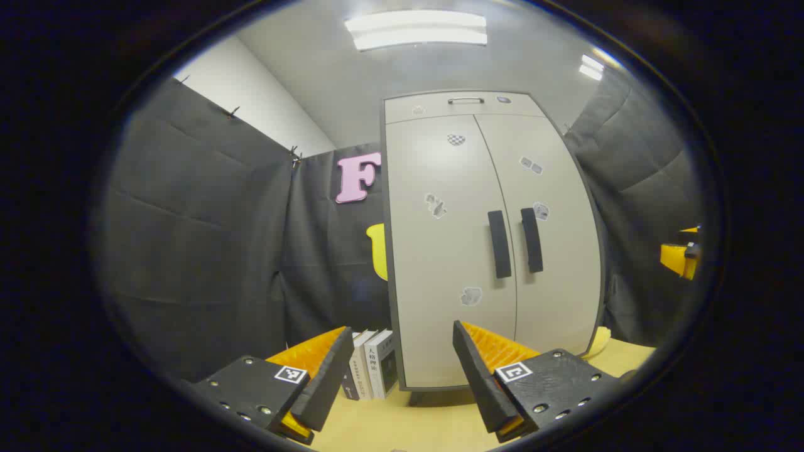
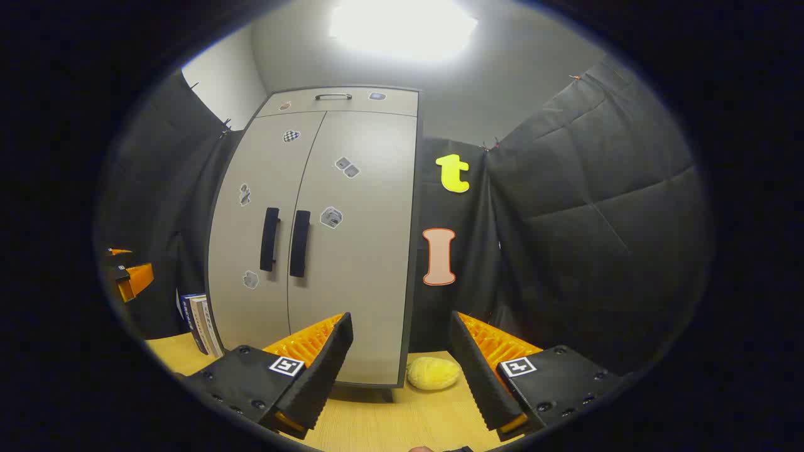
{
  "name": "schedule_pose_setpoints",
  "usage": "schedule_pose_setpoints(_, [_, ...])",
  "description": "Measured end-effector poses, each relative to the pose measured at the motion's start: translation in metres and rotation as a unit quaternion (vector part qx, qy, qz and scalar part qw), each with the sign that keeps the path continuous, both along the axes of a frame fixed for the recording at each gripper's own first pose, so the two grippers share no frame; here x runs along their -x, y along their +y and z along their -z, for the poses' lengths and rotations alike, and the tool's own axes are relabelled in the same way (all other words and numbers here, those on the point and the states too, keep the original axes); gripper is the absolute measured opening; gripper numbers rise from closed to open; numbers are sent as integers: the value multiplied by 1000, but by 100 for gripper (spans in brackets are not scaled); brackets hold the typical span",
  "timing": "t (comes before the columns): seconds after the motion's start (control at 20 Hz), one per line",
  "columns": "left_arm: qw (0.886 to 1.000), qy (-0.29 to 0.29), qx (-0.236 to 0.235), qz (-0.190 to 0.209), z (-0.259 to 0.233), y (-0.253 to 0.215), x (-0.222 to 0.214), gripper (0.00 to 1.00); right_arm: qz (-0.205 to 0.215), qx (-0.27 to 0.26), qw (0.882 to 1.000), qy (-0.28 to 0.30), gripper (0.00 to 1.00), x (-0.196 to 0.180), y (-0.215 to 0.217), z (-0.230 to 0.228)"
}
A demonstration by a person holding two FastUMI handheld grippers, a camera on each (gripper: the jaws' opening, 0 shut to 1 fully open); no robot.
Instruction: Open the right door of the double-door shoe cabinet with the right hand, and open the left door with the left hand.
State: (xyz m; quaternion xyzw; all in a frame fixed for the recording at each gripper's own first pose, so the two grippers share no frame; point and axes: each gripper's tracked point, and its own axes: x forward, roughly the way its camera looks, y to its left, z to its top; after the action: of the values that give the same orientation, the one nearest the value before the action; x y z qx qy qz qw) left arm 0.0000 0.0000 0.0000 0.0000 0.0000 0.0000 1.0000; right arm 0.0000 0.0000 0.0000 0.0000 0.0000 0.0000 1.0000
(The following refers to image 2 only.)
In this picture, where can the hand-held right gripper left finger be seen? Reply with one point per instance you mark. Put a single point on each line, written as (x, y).
(326, 370)

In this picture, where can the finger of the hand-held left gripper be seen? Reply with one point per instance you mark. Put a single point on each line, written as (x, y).
(139, 279)
(119, 252)

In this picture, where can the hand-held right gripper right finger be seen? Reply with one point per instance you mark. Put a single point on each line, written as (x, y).
(477, 376)

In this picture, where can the grey cabinet door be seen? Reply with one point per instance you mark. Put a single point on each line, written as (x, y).
(364, 282)
(251, 238)

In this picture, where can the grey double-door shoe cabinet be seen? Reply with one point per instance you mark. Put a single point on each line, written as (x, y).
(352, 107)

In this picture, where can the yellow round sponge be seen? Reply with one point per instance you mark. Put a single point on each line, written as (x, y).
(433, 373)

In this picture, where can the blue spine book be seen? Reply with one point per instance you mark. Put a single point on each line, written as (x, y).
(190, 320)

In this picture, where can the white spine book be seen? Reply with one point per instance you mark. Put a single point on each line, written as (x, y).
(207, 326)

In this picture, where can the black backdrop cloth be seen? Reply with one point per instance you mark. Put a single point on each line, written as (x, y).
(597, 220)

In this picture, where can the ceiling light panel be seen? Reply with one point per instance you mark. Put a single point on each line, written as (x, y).
(402, 28)

